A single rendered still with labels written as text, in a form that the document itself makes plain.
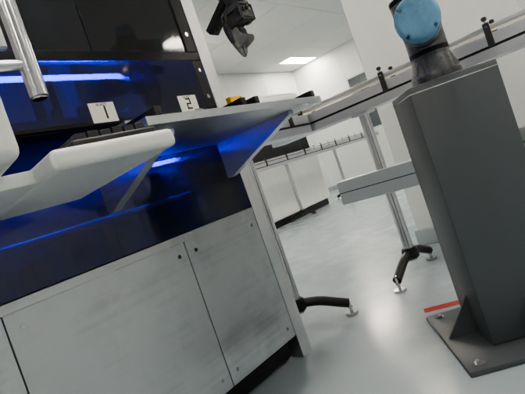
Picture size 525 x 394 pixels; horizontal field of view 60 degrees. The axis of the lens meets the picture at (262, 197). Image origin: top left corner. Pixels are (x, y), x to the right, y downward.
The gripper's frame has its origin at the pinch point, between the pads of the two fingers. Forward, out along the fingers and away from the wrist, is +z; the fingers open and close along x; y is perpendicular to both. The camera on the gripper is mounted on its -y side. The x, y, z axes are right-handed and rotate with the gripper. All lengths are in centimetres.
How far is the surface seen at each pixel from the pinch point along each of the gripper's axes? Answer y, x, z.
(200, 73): -24.1, 3.8, -3.8
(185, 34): -24.2, 3.2, -18.6
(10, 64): 31, -89, 16
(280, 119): 6.0, -0.5, 24.8
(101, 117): -24.0, -42.2, 8.6
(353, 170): -414, 796, 78
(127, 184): -11, -51, 31
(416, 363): 23, 2, 109
